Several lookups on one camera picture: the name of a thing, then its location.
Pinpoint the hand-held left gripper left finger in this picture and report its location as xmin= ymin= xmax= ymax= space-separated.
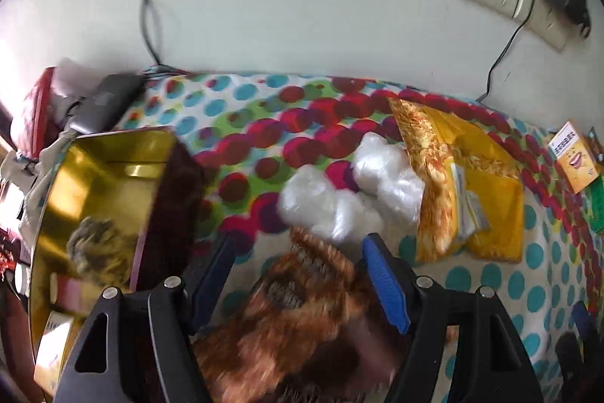
xmin=54 ymin=233 xmax=236 ymax=403

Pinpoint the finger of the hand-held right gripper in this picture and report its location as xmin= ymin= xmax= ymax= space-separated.
xmin=556 ymin=303 xmax=604 ymax=403

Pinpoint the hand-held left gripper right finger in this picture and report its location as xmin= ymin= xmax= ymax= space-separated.
xmin=362 ymin=233 xmax=543 ymax=403

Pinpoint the brown snack bag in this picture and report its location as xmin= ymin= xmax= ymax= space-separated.
xmin=191 ymin=226 xmax=456 ymax=403

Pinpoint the dark red small box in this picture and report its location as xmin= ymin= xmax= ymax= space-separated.
xmin=49 ymin=273 xmax=103 ymax=307

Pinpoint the dark red gold tin box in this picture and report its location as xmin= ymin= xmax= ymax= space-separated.
xmin=28 ymin=125 xmax=206 ymax=374

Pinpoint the yellow medicine box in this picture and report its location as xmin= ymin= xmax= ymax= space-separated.
xmin=34 ymin=311 xmax=84 ymax=397

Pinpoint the crumpled white plastic bag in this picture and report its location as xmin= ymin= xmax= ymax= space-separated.
xmin=277 ymin=131 xmax=425 ymax=244

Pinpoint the yellow snack bag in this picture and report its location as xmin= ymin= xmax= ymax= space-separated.
xmin=388 ymin=97 xmax=526 ymax=264

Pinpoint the green red box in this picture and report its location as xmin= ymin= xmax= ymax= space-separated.
xmin=587 ymin=176 xmax=604 ymax=235

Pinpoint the polka dot tablecloth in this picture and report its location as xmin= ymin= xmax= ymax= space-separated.
xmin=113 ymin=70 xmax=604 ymax=403

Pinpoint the yellow white carton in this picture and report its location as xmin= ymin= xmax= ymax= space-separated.
xmin=548 ymin=120 xmax=603 ymax=195

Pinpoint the white cloth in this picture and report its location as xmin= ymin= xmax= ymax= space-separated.
xmin=0 ymin=137 xmax=72 ymax=222

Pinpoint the black set-top box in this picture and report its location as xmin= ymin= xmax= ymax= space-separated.
xmin=63 ymin=73 xmax=146 ymax=136

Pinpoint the black adapter cable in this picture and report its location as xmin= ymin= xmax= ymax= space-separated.
xmin=476 ymin=0 xmax=552 ymax=102

